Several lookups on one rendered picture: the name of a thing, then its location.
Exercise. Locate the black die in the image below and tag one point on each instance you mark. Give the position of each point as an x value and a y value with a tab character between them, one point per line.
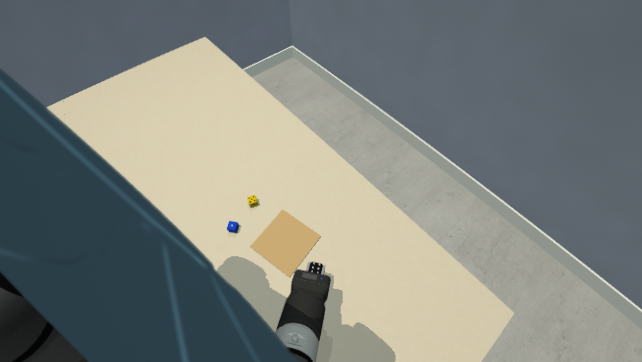
315	267

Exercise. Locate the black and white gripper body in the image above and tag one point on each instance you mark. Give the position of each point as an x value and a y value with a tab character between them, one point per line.
302	317

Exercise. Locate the blue die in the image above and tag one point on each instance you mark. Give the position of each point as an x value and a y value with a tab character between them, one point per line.
233	227

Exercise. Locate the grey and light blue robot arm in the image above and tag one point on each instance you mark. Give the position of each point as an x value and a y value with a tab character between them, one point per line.
108	277

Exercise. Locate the yellow die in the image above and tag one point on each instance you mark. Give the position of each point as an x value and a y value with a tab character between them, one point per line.
252	200

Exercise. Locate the tan square mat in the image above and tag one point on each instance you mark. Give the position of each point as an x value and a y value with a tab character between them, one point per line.
285	242

